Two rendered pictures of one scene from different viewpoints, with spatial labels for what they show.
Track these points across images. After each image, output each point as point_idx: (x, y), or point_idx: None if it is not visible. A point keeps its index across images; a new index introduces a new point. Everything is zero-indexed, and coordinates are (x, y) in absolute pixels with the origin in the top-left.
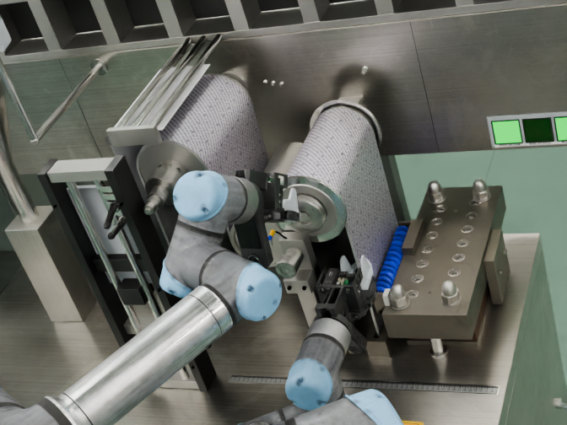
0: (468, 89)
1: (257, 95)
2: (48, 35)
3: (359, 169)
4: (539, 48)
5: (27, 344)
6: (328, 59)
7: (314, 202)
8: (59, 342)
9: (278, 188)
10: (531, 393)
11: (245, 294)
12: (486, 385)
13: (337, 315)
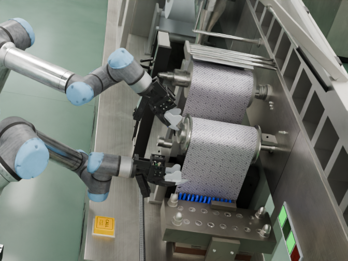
0: (290, 182)
1: (267, 105)
2: (262, 16)
3: (221, 150)
4: (308, 193)
5: None
6: (282, 115)
7: (183, 131)
8: None
9: (163, 102)
10: None
11: (70, 86)
12: (145, 258)
13: (134, 164)
